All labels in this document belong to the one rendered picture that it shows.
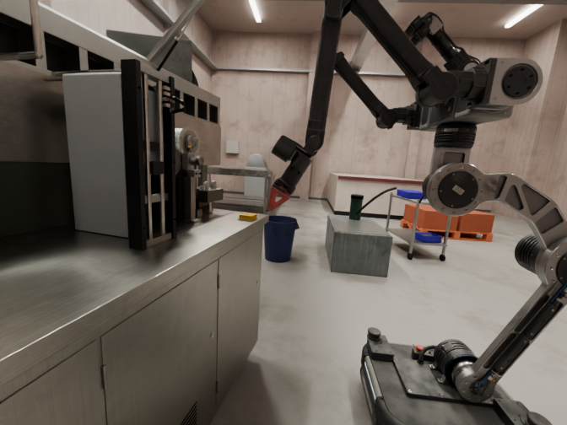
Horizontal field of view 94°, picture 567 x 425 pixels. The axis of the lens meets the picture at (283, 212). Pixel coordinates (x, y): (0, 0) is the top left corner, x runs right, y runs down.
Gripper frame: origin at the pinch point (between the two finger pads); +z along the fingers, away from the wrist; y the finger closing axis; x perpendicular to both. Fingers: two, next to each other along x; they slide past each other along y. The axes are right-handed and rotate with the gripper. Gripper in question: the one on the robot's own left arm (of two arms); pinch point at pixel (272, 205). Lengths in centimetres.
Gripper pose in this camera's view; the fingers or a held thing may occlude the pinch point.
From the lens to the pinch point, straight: 89.1
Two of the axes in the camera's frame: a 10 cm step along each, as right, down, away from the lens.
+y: -0.9, 1.8, -9.8
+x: 8.3, 5.5, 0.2
